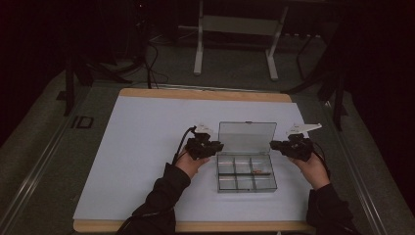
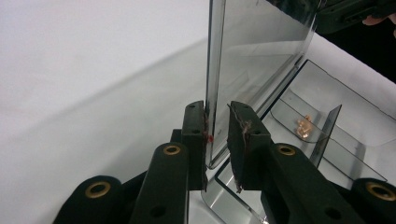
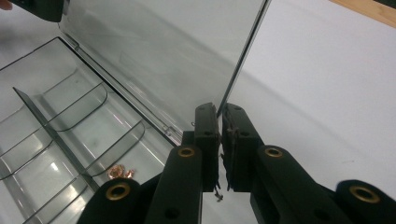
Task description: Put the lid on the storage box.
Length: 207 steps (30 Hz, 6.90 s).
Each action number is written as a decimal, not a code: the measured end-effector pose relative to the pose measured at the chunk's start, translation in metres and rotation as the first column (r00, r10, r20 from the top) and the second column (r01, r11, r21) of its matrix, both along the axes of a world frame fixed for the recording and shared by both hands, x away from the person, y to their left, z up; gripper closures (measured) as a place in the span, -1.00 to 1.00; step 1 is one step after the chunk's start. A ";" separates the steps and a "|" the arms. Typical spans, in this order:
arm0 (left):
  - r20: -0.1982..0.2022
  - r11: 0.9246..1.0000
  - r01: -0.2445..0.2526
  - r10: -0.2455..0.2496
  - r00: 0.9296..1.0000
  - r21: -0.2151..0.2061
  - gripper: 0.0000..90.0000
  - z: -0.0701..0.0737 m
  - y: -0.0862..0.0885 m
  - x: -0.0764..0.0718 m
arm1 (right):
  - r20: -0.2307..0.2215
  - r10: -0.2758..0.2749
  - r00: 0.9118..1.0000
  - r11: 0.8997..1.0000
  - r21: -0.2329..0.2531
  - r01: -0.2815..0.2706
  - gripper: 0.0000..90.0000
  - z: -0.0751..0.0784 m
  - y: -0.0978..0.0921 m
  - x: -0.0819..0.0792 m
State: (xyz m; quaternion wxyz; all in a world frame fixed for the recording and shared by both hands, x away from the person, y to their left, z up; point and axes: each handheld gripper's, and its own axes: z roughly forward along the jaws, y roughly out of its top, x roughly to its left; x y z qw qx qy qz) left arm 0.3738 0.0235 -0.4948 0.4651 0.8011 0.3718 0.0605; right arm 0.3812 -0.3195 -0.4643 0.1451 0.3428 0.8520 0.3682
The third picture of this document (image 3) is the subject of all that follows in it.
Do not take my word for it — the copper washer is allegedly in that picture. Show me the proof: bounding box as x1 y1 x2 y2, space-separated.
106 164 126 180

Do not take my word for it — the clear plastic compartment box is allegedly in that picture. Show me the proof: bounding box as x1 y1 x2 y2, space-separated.
0 0 273 224

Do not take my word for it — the wooden table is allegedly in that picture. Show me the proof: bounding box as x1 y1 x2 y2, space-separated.
329 0 396 30

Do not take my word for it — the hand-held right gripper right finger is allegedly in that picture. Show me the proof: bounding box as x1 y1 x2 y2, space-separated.
221 102 266 193

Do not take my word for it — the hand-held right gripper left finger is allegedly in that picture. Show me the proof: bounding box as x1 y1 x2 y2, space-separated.
181 102 220 193

